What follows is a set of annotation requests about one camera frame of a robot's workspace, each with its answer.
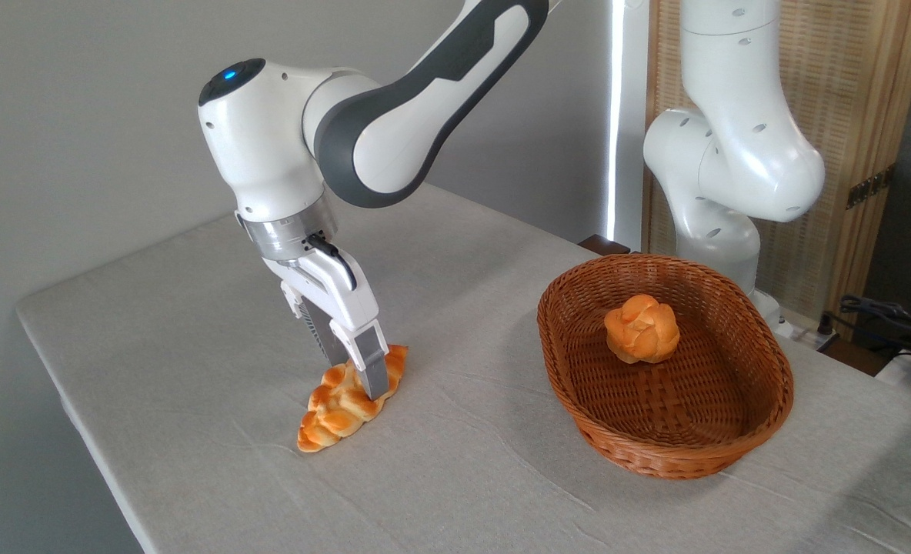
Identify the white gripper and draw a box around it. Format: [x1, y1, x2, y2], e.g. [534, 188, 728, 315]
[262, 245, 392, 402]

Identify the long braided bread loaf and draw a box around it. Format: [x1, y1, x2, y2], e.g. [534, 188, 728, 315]
[297, 344, 410, 453]

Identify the round knotted bread roll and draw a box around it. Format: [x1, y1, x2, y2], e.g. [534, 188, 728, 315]
[604, 294, 681, 365]

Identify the brown oval wicker basket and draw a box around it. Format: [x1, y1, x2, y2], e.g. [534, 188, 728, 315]
[536, 253, 796, 481]

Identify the light grey tablecloth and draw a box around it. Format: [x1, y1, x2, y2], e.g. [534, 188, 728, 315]
[15, 183, 911, 554]

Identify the dark brown wooden furniture corner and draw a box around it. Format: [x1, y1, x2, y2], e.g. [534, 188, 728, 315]
[579, 235, 632, 256]

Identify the white power strip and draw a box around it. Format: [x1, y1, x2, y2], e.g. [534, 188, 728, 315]
[777, 319, 841, 352]

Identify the dark metal screen hinge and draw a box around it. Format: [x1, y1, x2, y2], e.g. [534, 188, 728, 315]
[846, 165, 895, 210]

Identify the wooden bamboo folding screen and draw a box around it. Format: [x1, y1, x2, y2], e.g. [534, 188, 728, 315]
[644, 0, 911, 320]

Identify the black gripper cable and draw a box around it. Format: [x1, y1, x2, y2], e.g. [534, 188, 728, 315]
[307, 233, 359, 292]

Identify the white vertical post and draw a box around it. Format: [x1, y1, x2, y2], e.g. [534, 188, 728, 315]
[606, 0, 650, 252]

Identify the bundle of black cables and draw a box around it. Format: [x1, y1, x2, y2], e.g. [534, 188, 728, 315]
[817, 295, 911, 362]

